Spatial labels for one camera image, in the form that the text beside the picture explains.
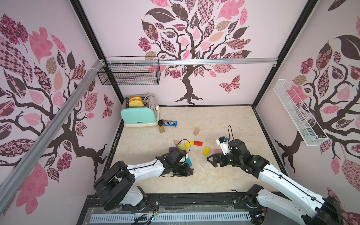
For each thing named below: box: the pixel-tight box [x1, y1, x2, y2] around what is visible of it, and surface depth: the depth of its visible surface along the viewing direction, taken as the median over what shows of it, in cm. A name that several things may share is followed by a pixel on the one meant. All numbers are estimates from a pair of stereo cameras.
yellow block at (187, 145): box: [184, 140, 194, 148], surface depth 99 cm
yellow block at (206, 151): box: [202, 146, 210, 157], surface depth 96 cm
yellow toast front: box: [128, 99, 145, 108], surface depth 99 cm
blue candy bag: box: [162, 119, 178, 128], surface depth 109 cm
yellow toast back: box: [128, 96, 143, 103], surface depth 102 cm
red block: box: [193, 140, 203, 147], surface depth 100 cm
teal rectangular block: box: [185, 157, 193, 167], surface depth 91 cm
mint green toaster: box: [120, 94, 159, 128], surface depth 102 cm
